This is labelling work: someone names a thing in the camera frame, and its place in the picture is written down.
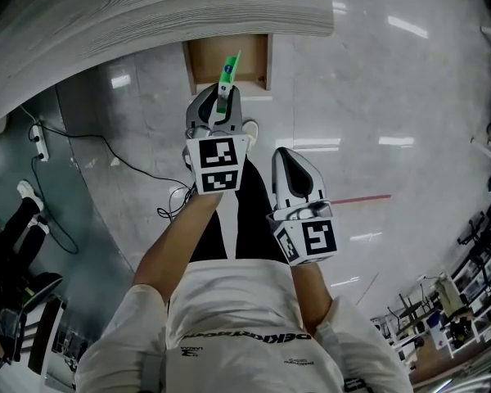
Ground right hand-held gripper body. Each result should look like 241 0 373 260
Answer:
265 200 339 267

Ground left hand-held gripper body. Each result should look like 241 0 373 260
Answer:
182 124 250 197

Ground green and white cardboard box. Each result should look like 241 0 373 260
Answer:
216 49 243 115

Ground brown wooden drawer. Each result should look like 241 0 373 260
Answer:
182 32 274 97

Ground person's right forearm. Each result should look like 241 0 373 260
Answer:
287 259 336 336

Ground person's left forearm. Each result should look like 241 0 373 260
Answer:
132 192 225 303

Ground person's white shoe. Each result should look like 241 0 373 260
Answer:
242 120 260 154
16 179 45 213

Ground person's black trousers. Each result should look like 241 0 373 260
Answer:
187 152 291 266

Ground red floor tape strip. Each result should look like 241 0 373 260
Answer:
331 193 393 206

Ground person's white printed shirt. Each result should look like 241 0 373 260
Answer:
74 258 415 393

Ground grey wood-grain desk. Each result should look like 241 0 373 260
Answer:
0 0 336 127

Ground white power strip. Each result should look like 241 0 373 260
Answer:
27 124 51 163

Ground black office chair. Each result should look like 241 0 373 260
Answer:
0 263 63 368

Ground black power cable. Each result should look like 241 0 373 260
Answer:
31 130 198 256

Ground black shoulder strap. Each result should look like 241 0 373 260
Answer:
343 376 374 393

